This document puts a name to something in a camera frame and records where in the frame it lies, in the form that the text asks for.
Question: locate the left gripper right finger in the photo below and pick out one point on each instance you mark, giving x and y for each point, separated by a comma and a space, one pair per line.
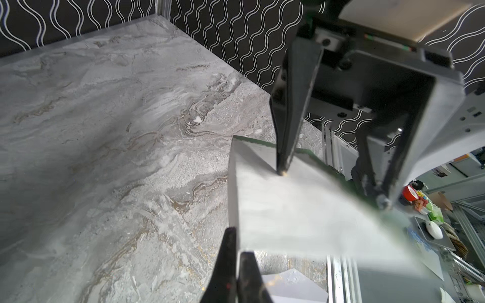
250, 285

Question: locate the white letter with green border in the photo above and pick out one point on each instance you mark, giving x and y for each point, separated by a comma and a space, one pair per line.
311, 212

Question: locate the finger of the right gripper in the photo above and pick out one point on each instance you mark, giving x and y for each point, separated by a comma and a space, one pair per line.
290, 98
375, 167

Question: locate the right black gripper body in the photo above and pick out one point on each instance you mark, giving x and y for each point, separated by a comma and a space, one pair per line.
373, 61

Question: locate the lavender envelope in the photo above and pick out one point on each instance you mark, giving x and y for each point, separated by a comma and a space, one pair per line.
293, 286

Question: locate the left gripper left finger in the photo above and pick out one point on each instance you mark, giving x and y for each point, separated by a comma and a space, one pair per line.
222, 286

